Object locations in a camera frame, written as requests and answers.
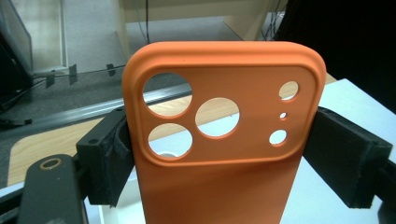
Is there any aluminium floor rail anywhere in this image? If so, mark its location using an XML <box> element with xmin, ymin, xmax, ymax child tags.
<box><xmin>0</xmin><ymin>82</ymin><xmax>193</xmax><ymax>133</ymax></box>

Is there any hanging black cable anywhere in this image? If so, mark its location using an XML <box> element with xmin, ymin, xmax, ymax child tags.
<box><xmin>143</xmin><ymin>0</ymin><xmax>151</xmax><ymax>44</ymax></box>

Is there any orange phone case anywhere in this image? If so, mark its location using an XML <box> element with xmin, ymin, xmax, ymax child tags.
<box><xmin>120</xmin><ymin>40</ymin><xmax>328</xmax><ymax>224</ymax></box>

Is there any light wooden shelf unit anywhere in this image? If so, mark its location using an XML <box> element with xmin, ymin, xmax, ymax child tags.
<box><xmin>111</xmin><ymin>0</ymin><xmax>283</xmax><ymax>60</ymax></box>

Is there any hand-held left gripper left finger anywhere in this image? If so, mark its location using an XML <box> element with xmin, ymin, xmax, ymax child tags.
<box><xmin>75</xmin><ymin>106</ymin><xmax>135</xmax><ymax>209</ymax></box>

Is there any black cabinet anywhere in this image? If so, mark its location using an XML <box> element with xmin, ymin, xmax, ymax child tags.
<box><xmin>0</xmin><ymin>0</ymin><xmax>35</xmax><ymax>108</ymax></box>

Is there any wooden table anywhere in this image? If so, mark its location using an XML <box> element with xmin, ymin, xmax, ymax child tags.
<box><xmin>7</xmin><ymin>73</ymin><xmax>338</xmax><ymax>188</ymax></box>

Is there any white board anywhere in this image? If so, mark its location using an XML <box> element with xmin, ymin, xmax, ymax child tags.
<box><xmin>0</xmin><ymin>78</ymin><xmax>396</xmax><ymax>224</ymax></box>

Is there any black curtain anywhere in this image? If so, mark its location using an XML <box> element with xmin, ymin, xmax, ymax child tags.
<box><xmin>275</xmin><ymin>0</ymin><xmax>396</xmax><ymax>114</ymax></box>

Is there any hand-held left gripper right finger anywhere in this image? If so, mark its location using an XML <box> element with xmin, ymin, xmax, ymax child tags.
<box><xmin>302</xmin><ymin>105</ymin><xmax>394</xmax><ymax>209</ymax></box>

